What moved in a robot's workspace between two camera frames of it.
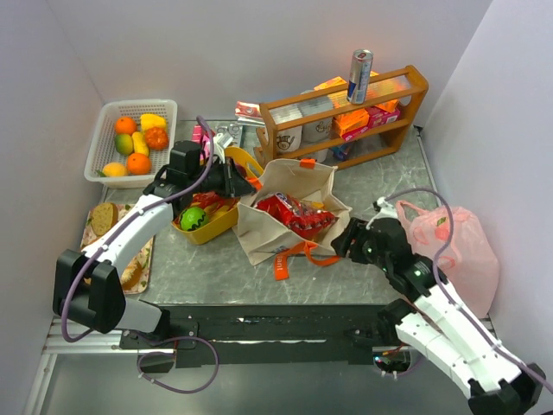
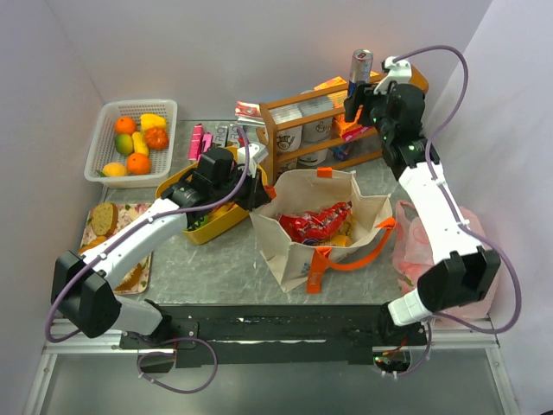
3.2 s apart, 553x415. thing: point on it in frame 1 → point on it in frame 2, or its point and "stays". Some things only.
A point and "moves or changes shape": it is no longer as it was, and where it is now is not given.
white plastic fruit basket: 102,150 stays
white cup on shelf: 289,140 stays
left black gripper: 233,182 → 253,194
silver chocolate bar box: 234,131 stays
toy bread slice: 104,217 stays
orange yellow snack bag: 317,206 moves or changes shape
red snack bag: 306,222 moves or changes shape
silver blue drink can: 359,76 stays
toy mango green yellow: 123,143 stays
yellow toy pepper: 149,120 stays
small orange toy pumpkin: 156,137 stays
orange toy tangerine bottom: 138,164 stays
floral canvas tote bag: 260,239 moves or changes shape
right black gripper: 352,240 → 360,100
